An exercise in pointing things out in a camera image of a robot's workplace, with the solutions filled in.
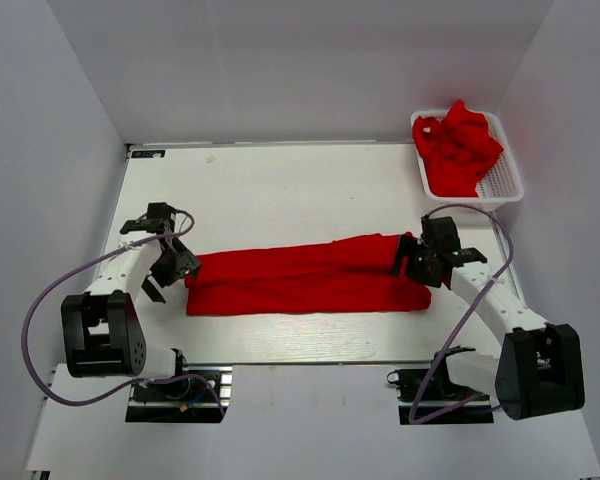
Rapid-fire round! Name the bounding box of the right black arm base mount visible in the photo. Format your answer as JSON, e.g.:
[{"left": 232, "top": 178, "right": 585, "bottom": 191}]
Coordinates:
[{"left": 386, "top": 361, "right": 495, "bottom": 426}]

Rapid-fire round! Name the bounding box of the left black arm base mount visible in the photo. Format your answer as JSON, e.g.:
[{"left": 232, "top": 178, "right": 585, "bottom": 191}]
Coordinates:
[{"left": 125, "top": 366, "right": 233, "bottom": 424}]

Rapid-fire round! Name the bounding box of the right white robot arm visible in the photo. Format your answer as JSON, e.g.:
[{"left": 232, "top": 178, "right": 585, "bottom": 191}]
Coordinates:
[{"left": 390, "top": 215, "right": 585, "bottom": 425}]

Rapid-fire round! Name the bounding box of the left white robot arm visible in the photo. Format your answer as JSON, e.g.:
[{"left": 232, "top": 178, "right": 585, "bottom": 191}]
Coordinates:
[{"left": 61, "top": 202, "right": 201, "bottom": 399}]

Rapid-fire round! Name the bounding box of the white plastic basket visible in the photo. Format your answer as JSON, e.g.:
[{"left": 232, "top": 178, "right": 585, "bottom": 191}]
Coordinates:
[{"left": 416, "top": 111, "right": 524, "bottom": 211}]

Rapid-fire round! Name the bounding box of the red t shirt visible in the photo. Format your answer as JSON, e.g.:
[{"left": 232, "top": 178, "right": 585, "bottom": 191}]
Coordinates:
[{"left": 185, "top": 233, "right": 432, "bottom": 316}]

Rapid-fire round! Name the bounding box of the blue label sticker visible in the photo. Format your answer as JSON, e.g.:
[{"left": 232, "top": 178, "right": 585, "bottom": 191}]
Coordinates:
[{"left": 130, "top": 149, "right": 166, "bottom": 159}]

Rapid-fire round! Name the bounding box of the red shirts pile in basket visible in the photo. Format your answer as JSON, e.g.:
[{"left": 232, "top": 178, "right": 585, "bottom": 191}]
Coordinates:
[{"left": 412, "top": 100, "right": 504, "bottom": 198}]

